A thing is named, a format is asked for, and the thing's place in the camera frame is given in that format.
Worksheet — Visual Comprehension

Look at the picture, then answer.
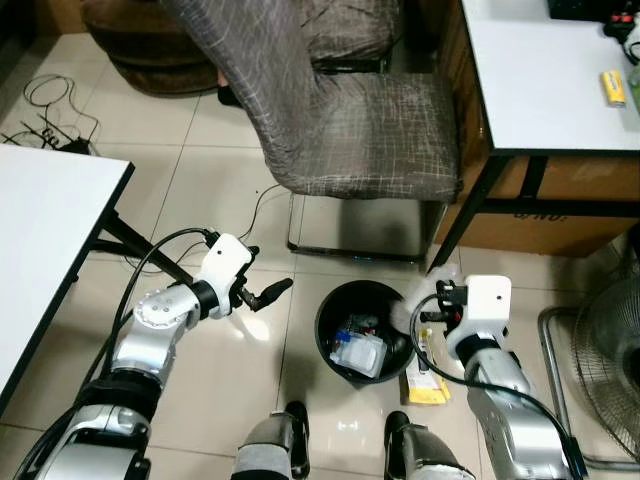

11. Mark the small yellow box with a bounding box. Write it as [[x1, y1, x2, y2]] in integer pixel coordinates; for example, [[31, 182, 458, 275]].
[[599, 69, 629, 109]]

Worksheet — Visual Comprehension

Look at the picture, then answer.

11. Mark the brown fabric chair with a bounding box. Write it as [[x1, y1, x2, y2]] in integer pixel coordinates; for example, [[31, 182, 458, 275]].
[[298, 0, 403, 73], [160, 0, 464, 264]]

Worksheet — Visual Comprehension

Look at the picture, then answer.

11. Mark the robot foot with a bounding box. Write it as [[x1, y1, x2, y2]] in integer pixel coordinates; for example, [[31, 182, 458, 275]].
[[384, 408, 473, 480], [232, 400, 312, 480]]

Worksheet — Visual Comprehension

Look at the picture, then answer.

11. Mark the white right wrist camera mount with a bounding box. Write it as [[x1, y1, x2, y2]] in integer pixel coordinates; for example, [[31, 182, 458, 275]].
[[444, 275, 513, 347]]

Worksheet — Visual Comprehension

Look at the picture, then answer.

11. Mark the brown cardboard box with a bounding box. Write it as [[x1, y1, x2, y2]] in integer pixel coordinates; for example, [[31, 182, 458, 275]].
[[440, 150, 640, 259]]

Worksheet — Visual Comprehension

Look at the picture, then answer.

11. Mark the black power strip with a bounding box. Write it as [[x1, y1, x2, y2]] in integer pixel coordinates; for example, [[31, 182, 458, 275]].
[[598, 8, 640, 43]]

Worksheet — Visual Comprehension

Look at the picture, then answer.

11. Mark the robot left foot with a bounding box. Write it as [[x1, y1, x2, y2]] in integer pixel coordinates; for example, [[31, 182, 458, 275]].
[[232, 400, 312, 480]]

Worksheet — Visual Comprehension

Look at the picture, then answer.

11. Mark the green plastic bag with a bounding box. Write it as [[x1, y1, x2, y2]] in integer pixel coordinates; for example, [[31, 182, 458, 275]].
[[627, 40, 640, 111]]

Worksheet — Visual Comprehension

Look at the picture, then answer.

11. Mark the dark brown sofa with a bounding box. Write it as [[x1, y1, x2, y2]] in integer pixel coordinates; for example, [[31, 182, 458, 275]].
[[80, 0, 241, 98]]

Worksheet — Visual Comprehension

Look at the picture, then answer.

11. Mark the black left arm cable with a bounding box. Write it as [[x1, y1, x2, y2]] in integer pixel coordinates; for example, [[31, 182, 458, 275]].
[[100, 228, 216, 401]]

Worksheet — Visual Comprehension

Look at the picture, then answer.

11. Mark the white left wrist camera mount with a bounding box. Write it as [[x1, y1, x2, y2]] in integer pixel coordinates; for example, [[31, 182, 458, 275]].
[[196, 233, 254, 307]]

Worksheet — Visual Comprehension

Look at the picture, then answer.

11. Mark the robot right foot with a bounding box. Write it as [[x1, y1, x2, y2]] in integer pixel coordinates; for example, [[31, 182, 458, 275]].
[[384, 408, 473, 480]]

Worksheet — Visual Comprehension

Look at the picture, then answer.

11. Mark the black cable bundle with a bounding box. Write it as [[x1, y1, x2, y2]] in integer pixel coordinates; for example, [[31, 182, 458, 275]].
[[0, 73, 103, 154]]

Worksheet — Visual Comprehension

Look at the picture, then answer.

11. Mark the black flat device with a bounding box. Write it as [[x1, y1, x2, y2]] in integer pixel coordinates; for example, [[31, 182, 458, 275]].
[[547, 0, 640, 22]]

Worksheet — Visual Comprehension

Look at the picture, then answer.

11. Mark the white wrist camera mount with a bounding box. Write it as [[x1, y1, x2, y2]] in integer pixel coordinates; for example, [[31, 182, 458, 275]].
[[196, 233, 254, 307], [444, 275, 513, 347]]

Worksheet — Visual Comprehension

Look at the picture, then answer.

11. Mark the crumpled clear plastic packaging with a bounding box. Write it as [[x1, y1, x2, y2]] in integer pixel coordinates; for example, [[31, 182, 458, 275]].
[[328, 313, 393, 381]]

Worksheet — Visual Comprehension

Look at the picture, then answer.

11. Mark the yellow packet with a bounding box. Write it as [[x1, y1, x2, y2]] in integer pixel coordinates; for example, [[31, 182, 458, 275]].
[[398, 325, 454, 407]]

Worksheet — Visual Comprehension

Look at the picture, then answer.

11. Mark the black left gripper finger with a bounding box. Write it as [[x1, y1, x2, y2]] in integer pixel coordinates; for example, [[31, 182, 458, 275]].
[[252, 277, 296, 309]]

